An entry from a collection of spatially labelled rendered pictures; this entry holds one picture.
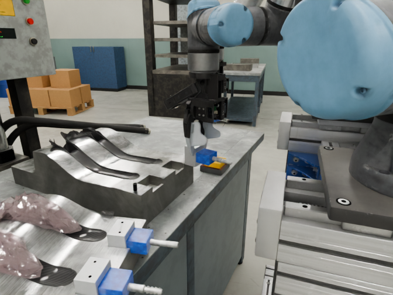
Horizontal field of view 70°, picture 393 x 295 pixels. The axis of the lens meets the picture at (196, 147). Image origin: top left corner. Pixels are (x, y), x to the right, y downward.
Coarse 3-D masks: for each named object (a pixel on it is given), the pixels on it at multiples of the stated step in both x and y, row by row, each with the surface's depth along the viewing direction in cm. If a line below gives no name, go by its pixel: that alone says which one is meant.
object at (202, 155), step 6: (186, 150) 75; (198, 150) 75; (204, 150) 75; (210, 150) 75; (186, 156) 76; (192, 156) 74; (198, 156) 74; (204, 156) 73; (210, 156) 72; (216, 156) 75; (186, 162) 76; (192, 162) 75; (198, 162) 74; (204, 162) 73; (210, 162) 73; (222, 162) 72; (228, 162) 71
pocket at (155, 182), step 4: (148, 176) 73; (152, 176) 74; (144, 180) 72; (148, 180) 74; (152, 180) 74; (156, 180) 73; (160, 180) 73; (144, 184) 73; (148, 184) 74; (152, 184) 74; (156, 184) 74; (160, 184) 72; (156, 188) 70
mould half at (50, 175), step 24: (96, 144) 87; (120, 144) 92; (24, 168) 85; (48, 168) 77; (72, 168) 76; (120, 168) 79; (144, 168) 78; (192, 168) 86; (48, 192) 81; (72, 192) 76; (96, 192) 71; (120, 192) 67; (144, 192) 65; (168, 192) 75; (120, 216) 70; (144, 216) 67
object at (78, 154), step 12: (60, 132) 84; (72, 132) 88; (84, 132) 89; (96, 132) 92; (72, 144) 83; (108, 144) 90; (84, 156) 81; (120, 156) 88; (132, 156) 88; (96, 168) 80; (108, 168) 79
